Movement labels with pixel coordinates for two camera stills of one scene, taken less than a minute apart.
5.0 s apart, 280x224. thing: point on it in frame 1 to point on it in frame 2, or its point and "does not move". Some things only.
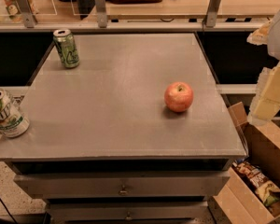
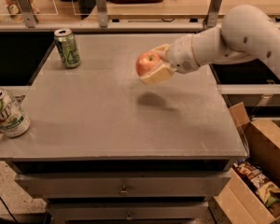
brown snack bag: x=255 y=175 does not move
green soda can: x=67 y=49 does not move
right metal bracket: x=213 y=7 does not move
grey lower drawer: x=64 y=210 does not move
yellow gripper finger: x=259 y=35 to x=161 y=50
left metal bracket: x=26 y=7 does not move
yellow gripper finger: x=272 y=91 to x=160 y=75
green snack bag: x=264 y=193 does not move
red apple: x=178 y=96 to x=146 y=61
